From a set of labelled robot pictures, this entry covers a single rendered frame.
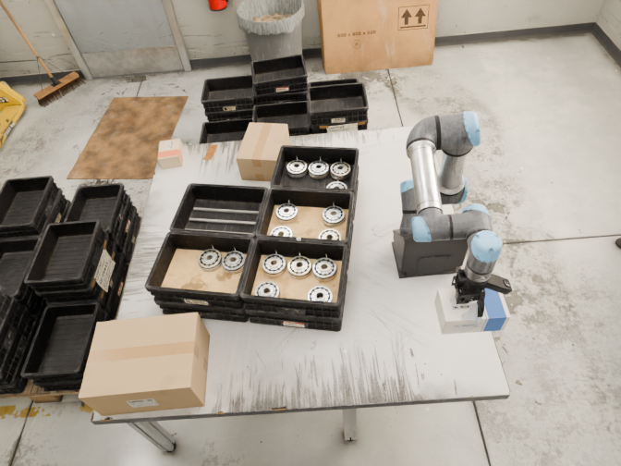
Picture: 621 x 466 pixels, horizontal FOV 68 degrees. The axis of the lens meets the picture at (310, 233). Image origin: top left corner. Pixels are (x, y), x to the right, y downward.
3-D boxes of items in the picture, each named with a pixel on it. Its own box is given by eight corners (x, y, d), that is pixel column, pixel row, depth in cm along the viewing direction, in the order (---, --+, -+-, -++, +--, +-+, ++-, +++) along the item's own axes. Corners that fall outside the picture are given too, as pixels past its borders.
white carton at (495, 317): (493, 298, 157) (499, 284, 150) (504, 330, 150) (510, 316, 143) (433, 302, 158) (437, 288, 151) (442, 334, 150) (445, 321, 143)
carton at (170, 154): (164, 151, 275) (159, 141, 269) (183, 148, 275) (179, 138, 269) (162, 169, 265) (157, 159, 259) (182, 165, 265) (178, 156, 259)
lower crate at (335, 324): (348, 274, 210) (347, 258, 200) (341, 334, 191) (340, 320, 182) (263, 267, 216) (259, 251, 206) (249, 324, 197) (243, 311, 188)
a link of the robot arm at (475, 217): (448, 203, 134) (454, 233, 127) (489, 200, 132) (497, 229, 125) (447, 220, 140) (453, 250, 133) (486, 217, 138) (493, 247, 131)
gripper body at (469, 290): (450, 285, 146) (456, 263, 136) (478, 283, 145) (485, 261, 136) (456, 306, 141) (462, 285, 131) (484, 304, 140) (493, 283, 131)
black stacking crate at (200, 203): (272, 204, 226) (268, 188, 217) (259, 252, 207) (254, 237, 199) (195, 200, 232) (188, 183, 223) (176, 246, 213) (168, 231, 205)
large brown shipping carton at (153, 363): (102, 416, 178) (78, 398, 162) (117, 344, 197) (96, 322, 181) (204, 406, 177) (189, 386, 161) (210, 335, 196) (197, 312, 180)
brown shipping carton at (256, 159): (280, 182, 250) (276, 160, 238) (241, 179, 254) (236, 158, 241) (290, 145, 269) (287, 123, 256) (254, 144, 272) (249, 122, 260)
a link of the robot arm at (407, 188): (400, 208, 203) (398, 177, 201) (432, 205, 201) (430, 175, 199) (402, 211, 191) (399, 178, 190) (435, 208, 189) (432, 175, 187)
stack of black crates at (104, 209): (100, 220, 320) (77, 186, 293) (142, 217, 319) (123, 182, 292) (84, 268, 294) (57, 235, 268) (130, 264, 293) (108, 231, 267)
